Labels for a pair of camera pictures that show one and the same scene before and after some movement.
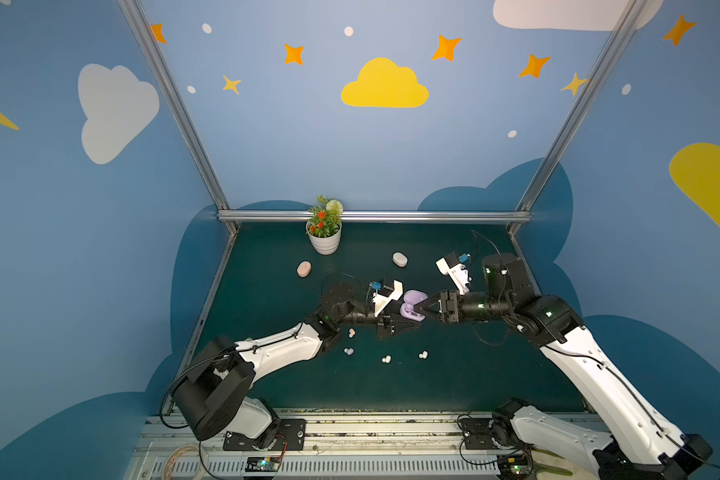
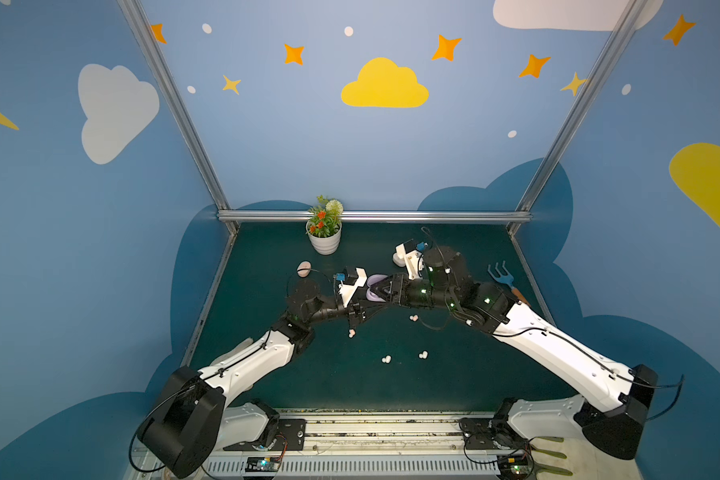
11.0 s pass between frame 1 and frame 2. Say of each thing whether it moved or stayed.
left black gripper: moved
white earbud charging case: stayed
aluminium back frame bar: stayed
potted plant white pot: stayed
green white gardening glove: stayed
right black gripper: moved
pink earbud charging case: stayed
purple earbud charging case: moved
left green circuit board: stayed
